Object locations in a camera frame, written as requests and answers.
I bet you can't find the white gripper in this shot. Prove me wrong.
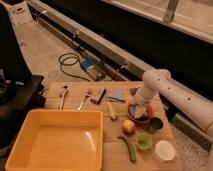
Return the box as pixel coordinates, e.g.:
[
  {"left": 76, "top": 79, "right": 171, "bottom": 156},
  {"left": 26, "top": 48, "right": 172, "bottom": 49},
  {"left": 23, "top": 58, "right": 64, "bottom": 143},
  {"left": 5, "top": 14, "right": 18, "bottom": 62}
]
[{"left": 132, "top": 86, "right": 156, "bottom": 106}]

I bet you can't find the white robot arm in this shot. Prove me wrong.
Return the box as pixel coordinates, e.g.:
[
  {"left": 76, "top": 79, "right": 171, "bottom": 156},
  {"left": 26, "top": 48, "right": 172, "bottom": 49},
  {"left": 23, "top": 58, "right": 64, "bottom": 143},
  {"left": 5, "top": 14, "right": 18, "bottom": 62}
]
[{"left": 132, "top": 69, "right": 213, "bottom": 171}]

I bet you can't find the red bowl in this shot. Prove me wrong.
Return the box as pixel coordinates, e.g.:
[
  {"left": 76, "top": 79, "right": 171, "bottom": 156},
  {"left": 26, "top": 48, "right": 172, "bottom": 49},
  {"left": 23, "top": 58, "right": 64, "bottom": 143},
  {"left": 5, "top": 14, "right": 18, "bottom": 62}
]
[{"left": 128, "top": 104, "right": 153, "bottom": 123}]

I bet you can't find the dark metal cup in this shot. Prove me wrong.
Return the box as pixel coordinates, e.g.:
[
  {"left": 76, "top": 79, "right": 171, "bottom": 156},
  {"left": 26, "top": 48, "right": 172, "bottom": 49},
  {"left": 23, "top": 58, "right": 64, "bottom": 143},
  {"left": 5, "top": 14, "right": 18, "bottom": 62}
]
[{"left": 148, "top": 117, "right": 163, "bottom": 133}]

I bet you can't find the red yellow apple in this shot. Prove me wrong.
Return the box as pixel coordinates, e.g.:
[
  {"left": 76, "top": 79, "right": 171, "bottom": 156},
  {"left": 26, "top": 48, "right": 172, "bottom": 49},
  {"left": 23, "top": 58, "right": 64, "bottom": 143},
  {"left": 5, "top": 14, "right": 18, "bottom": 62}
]
[{"left": 122, "top": 119, "right": 135, "bottom": 134}]

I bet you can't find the yellow corn toy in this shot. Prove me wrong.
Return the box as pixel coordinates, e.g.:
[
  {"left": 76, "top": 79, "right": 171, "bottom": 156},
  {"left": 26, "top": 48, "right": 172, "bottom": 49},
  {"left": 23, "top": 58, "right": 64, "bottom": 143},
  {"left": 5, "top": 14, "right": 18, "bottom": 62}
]
[{"left": 107, "top": 101, "right": 117, "bottom": 120}]

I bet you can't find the green plastic cup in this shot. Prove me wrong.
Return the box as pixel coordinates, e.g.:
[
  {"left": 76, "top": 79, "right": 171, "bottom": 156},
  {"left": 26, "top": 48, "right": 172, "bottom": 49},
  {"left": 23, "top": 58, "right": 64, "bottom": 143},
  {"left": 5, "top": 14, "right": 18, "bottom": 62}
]
[{"left": 136, "top": 132, "right": 152, "bottom": 150}]

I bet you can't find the wooden brush block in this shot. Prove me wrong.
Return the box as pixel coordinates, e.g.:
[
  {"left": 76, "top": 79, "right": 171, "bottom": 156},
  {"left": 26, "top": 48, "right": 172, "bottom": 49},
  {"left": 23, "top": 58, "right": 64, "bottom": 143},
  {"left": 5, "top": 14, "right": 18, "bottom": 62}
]
[{"left": 91, "top": 88, "right": 106, "bottom": 105}]

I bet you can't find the white plastic cup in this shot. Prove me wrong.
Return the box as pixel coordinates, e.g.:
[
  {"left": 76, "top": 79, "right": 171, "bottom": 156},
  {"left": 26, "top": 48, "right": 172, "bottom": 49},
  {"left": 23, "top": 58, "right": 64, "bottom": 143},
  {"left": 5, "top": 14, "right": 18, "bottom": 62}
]
[{"left": 154, "top": 140, "right": 176, "bottom": 162}]

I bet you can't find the blue power box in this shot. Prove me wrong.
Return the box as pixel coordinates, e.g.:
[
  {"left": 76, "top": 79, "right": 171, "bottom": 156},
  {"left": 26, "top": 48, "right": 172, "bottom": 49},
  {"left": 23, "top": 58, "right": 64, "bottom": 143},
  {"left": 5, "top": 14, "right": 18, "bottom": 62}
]
[{"left": 80, "top": 59, "right": 95, "bottom": 70}]

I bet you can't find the green cucumber toy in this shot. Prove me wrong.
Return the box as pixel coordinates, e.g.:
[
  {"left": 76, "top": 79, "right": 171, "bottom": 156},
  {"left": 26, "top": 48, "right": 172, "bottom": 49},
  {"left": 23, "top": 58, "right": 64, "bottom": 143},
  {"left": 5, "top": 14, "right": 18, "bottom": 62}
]
[{"left": 117, "top": 135, "right": 137, "bottom": 163}]

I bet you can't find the metal spoon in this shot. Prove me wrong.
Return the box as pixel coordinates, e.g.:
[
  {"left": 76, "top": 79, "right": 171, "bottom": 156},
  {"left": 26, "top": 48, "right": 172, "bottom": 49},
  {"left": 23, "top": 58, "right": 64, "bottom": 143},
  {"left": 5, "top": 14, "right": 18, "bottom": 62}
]
[{"left": 59, "top": 86, "right": 68, "bottom": 110}]

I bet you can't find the yellow plastic bin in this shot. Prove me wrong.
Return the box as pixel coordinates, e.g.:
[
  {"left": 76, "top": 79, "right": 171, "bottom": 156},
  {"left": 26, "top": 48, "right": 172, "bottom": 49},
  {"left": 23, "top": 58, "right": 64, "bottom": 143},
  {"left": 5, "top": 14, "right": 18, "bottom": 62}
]
[{"left": 6, "top": 110, "right": 103, "bottom": 171}]

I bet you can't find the black chair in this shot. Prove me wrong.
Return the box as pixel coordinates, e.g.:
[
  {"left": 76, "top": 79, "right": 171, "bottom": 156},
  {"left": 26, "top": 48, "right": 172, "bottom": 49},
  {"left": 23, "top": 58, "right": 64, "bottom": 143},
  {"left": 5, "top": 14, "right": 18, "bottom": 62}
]
[{"left": 0, "top": 3, "right": 46, "bottom": 134}]

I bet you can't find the black cable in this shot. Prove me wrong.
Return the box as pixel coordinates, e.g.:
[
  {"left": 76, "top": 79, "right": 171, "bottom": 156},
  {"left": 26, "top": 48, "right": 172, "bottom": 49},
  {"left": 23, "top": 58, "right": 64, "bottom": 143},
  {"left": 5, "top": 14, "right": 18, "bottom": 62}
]
[{"left": 58, "top": 52, "right": 93, "bottom": 83}]

